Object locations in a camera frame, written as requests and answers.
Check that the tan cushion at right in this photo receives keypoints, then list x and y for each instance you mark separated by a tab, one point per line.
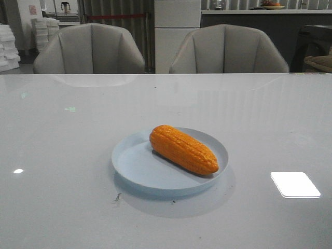
319	63

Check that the white foam stack far left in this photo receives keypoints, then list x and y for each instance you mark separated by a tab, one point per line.
9	54

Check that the light blue round plate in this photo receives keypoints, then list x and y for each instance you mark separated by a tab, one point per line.
145	170

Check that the white cabinet with drawers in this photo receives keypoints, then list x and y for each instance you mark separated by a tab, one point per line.
173	21

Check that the white foam box stack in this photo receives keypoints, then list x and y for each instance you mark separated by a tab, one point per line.
43	29

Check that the dark chair at right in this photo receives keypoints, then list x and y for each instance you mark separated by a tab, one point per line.
312	40

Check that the right grey upholstered chair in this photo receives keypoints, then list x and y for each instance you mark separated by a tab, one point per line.
226	48

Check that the grey upholstered chair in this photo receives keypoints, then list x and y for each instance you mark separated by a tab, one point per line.
91	48
226	48

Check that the fruit bowl on counter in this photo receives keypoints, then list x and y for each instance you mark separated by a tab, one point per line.
271	5

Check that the grey counter in background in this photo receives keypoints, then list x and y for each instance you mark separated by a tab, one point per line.
282	26

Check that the left grey upholstered chair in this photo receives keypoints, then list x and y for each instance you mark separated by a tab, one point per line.
91	48

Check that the orange plastic corn cob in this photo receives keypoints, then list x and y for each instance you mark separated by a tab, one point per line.
183	150

